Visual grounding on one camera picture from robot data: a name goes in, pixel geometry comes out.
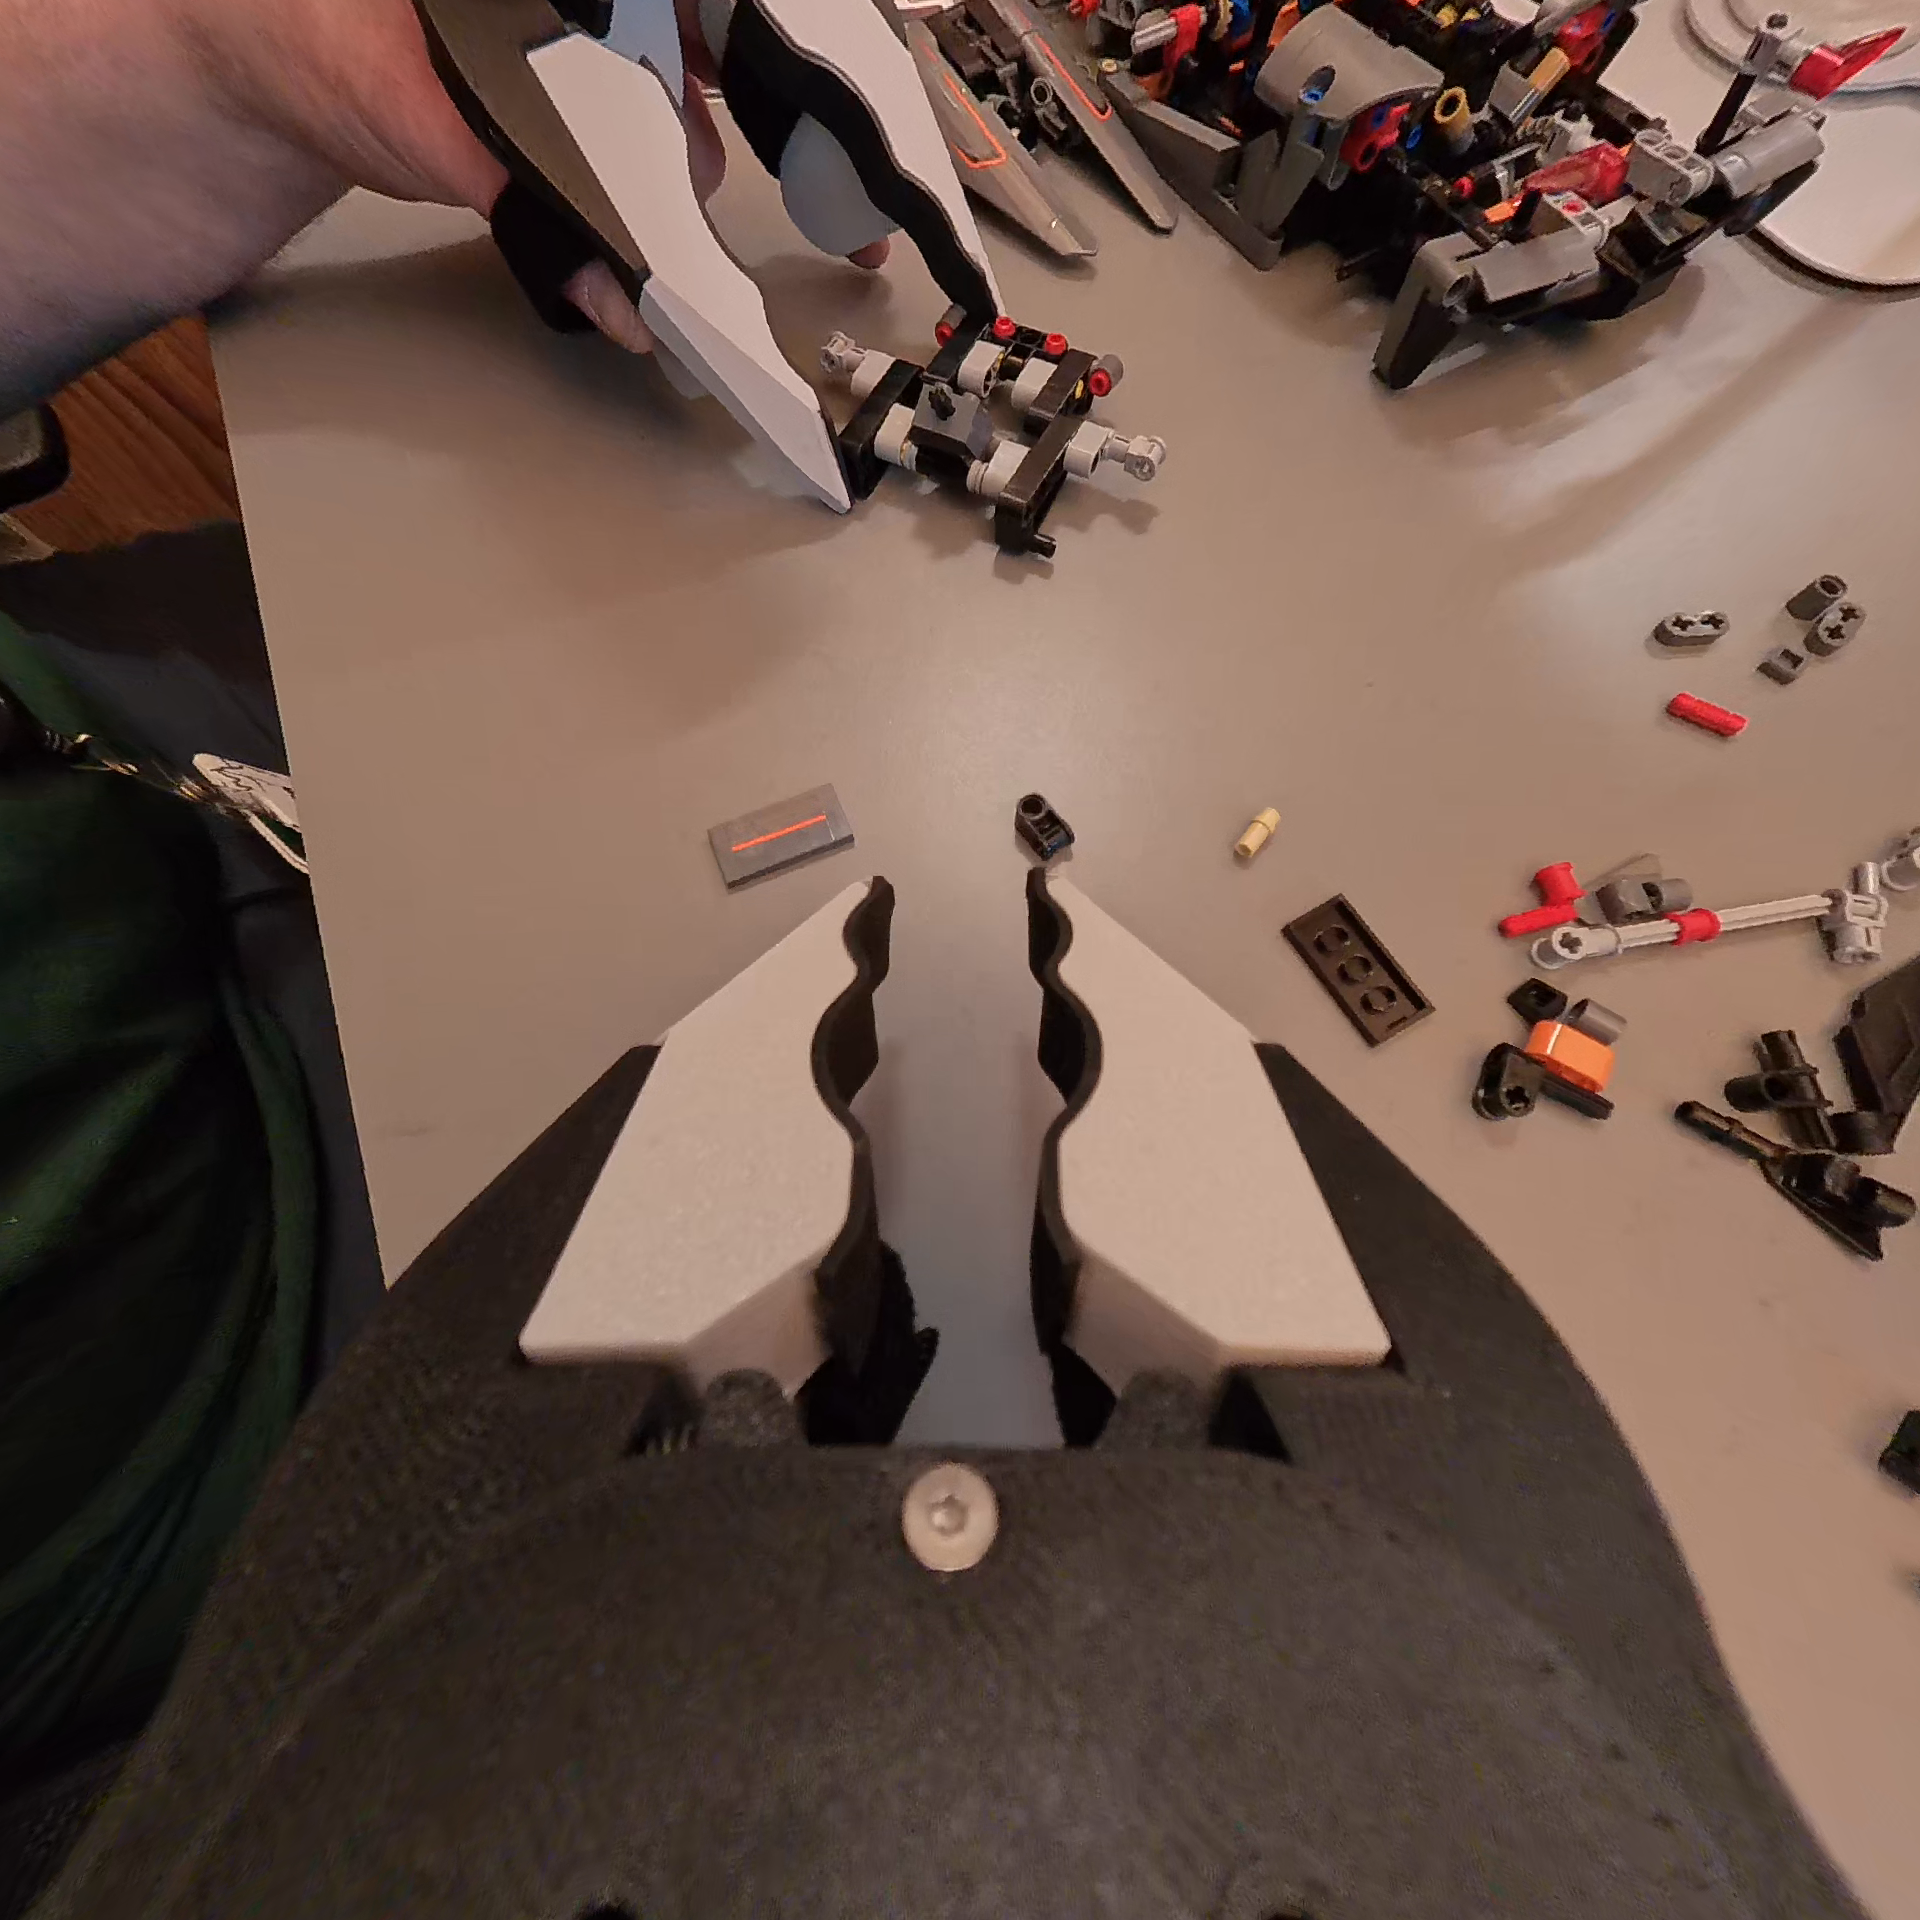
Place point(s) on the tan lego pin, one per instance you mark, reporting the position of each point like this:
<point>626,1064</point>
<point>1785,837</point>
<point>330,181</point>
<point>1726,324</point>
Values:
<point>1258,835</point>

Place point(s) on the orange and black lego piece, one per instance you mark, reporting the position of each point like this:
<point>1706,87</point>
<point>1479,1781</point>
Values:
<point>1575,1052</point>

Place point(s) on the pile of black lego pieces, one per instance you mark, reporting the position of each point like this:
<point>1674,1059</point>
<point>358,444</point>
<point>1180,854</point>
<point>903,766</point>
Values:
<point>1800,1163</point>

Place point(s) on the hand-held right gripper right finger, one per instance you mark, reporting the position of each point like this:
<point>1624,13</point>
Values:
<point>1214,1200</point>

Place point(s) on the small black grey lego subassembly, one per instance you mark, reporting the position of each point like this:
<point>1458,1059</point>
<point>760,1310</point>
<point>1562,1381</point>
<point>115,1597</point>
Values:
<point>961,435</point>

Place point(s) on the small grey lego piece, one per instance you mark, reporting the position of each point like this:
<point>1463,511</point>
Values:
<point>1782,667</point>

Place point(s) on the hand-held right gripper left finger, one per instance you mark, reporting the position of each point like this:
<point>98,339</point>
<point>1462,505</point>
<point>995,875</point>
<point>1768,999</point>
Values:
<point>705,1200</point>

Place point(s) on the red lego pin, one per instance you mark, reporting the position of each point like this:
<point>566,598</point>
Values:
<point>1706,713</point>

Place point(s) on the black flat lego plate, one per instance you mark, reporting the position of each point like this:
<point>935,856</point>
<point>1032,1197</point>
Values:
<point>1359,971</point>

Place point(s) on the long grey lego axle assembly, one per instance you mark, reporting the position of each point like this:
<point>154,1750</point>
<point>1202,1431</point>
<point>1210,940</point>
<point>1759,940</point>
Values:
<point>1740,918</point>

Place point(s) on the red and grey lego connector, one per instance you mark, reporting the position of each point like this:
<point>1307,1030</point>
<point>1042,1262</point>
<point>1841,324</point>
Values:
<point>1546,902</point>

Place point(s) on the grey lego tile red line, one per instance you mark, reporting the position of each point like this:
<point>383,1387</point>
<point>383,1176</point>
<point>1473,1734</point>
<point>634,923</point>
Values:
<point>779,837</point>

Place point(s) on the large lego vehicle model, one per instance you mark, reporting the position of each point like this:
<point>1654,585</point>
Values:
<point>1500,270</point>

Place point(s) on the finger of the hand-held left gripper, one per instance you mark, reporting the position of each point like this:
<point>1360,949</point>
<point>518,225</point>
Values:
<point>705,300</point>
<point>886,107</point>

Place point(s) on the grey orange-striped lego wing panels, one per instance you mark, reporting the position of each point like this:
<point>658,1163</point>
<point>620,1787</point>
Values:
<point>1036,201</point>

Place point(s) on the grey two-hole lego connector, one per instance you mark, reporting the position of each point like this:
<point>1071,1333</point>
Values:
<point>1689,629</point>
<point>1826,615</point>

